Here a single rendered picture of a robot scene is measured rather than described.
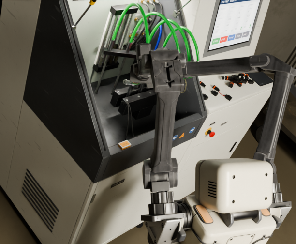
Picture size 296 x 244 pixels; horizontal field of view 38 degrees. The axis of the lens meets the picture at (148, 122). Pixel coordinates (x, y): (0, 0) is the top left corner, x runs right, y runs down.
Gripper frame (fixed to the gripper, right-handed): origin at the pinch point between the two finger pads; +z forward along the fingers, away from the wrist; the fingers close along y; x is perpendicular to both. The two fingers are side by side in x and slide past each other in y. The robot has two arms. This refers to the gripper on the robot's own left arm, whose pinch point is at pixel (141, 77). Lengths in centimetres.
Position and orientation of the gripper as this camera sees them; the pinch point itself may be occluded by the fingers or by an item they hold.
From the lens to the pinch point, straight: 176.9
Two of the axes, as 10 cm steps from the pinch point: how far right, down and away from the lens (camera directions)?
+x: -0.5, 10.0, -0.4
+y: -10.0, -0.5, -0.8
